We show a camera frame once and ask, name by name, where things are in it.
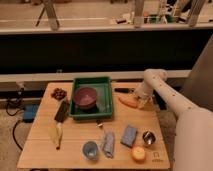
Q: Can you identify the grey folded cloth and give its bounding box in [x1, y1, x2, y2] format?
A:
[101, 132, 115, 158]

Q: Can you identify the orange fruit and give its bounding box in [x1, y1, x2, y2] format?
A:
[131, 146, 146, 162]

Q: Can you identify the small metal cup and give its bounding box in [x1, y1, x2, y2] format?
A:
[142, 131, 156, 146]

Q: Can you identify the wooden table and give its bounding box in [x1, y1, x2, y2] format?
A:
[18, 83, 170, 169]

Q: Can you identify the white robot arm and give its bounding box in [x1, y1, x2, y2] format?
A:
[134, 69, 213, 171]

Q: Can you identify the black floor cable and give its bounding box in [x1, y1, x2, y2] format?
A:
[5, 97, 26, 152]

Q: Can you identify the dark grape bunch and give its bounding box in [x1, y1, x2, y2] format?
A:
[51, 88, 67, 101]

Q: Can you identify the orange pepper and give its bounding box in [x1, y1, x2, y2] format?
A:
[118, 97, 138, 108]

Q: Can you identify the blue sponge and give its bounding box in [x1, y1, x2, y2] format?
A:
[120, 125, 137, 147]

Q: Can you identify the purple bowl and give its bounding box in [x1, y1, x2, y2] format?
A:
[73, 87, 97, 110]

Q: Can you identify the yellow banana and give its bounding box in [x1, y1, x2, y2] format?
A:
[48, 123, 63, 150]

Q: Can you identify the black handled tool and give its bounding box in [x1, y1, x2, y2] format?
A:
[114, 88, 135, 93]

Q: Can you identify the blue box on floor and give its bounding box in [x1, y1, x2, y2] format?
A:
[23, 105, 38, 123]

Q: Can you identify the green plastic tray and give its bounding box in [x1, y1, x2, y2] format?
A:
[70, 77, 113, 120]

